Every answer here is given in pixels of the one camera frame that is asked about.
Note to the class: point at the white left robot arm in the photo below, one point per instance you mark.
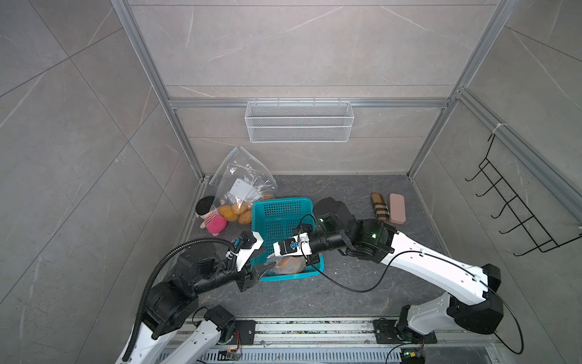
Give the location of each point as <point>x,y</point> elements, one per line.
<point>171,293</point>

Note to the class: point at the smooth brown potato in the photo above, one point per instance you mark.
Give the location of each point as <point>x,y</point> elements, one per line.
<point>228,213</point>

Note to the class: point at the brown cylindrical bottle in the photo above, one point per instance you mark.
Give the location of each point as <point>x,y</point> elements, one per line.
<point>380,207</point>

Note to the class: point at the teal plastic basket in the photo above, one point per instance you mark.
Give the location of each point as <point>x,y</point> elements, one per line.
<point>276,219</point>

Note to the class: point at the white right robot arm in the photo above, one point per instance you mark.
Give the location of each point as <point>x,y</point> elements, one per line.
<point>470,298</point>

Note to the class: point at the pink dotted clear bag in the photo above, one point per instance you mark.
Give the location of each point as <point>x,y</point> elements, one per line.
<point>287,265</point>

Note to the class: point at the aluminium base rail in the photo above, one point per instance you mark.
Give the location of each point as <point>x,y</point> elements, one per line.
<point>312,340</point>

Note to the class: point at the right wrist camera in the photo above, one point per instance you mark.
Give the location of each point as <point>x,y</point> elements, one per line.
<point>298,245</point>

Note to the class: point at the black wire hook rack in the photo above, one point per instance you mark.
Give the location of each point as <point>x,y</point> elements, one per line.
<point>537,234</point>

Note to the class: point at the plush doll pink black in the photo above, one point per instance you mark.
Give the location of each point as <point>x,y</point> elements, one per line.
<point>212,220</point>

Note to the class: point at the pink rectangular box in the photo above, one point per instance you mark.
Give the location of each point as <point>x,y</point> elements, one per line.
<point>397,206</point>

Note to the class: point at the yellow potato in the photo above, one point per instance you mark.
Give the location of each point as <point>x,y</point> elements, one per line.
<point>246,217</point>

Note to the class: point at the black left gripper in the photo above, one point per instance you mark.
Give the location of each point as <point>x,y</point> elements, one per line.
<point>253,276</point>

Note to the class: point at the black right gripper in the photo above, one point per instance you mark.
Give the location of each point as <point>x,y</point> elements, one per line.
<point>313,258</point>

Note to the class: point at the white wire mesh shelf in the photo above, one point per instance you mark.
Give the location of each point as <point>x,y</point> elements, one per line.
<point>299,122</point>

